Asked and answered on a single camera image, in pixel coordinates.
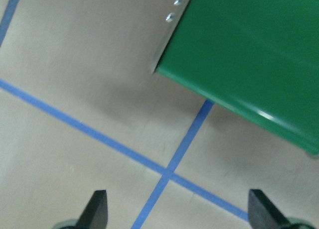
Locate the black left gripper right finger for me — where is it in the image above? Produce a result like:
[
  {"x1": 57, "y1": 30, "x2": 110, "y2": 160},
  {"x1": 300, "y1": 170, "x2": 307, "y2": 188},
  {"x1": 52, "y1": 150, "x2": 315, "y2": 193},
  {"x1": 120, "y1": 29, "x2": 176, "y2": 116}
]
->
[{"x1": 248, "y1": 189, "x2": 291, "y2": 229}]

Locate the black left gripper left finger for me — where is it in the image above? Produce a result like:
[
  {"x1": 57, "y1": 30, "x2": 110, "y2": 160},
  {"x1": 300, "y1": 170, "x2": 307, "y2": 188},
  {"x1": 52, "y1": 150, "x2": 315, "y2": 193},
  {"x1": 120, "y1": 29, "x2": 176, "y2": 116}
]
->
[{"x1": 76, "y1": 190, "x2": 108, "y2": 229}]

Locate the green conveyor belt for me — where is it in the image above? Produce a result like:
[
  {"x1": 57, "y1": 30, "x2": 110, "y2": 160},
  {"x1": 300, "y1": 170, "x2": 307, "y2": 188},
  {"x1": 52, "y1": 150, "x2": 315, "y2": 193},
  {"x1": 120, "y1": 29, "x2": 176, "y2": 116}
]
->
[{"x1": 151, "y1": 0, "x2": 319, "y2": 156}]

